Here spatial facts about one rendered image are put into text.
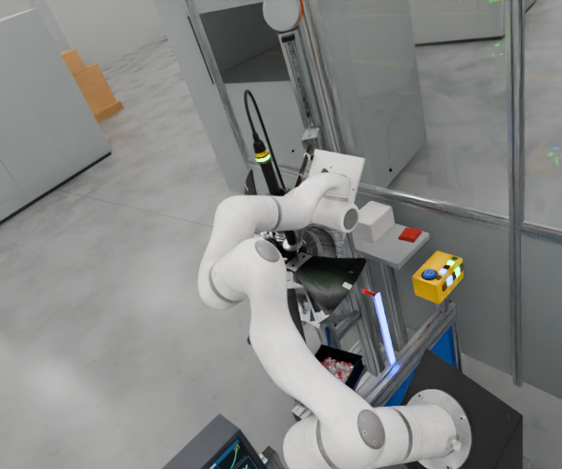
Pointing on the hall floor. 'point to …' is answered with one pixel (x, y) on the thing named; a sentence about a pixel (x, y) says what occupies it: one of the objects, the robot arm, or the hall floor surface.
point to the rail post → (455, 346)
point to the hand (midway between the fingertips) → (276, 195)
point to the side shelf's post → (394, 304)
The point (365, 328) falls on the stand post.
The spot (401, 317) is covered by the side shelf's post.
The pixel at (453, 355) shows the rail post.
